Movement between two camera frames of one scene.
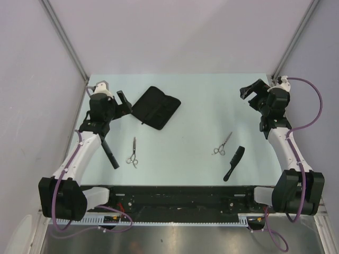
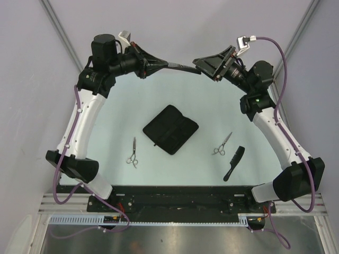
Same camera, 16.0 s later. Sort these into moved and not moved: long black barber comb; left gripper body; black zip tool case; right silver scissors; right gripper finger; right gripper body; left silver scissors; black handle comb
Moved: long black barber comb; right gripper body; black zip tool case; right gripper finger; left gripper body
Not moved: left silver scissors; right silver scissors; black handle comb
